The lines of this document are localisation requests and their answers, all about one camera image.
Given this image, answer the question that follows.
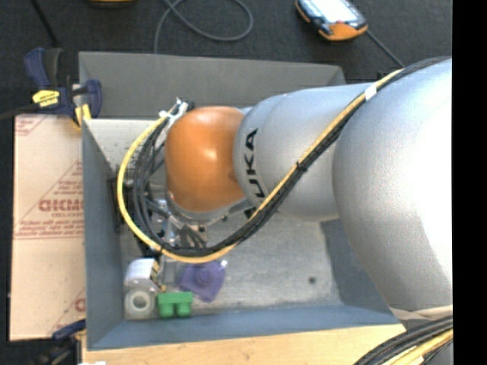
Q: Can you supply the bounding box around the white cylinder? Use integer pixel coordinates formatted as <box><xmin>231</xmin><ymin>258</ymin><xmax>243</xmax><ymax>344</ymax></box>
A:
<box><xmin>123</xmin><ymin>258</ymin><xmax>158</xmax><ymax>290</ymax></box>

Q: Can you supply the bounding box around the purple plastic toy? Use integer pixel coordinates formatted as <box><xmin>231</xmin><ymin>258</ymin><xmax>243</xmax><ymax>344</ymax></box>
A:
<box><xmin>177</xmin><ymin>259</ymin><xmax>228</xmax><ymax>304</ymax></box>

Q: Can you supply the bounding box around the grey metal bin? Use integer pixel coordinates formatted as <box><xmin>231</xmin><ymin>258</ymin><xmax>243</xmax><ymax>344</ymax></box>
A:
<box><xmin>78</xmin><ymin>50</ymin><xmax>408</xmax><ymax>351</ymax></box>

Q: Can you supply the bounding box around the translucent white ring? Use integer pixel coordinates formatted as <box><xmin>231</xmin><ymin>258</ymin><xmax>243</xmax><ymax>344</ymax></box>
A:
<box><xmin>123</xmin><ymin>288</ymin><xmax>158</xmax><ymax>319</ymax></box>

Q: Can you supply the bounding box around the brown cardboard board red print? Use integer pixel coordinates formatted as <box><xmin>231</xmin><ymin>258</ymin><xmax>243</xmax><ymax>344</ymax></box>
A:
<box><xmin>8</xmin><ymin>113</ymin><xmax>88</xmax><ymax>341</ymax></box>

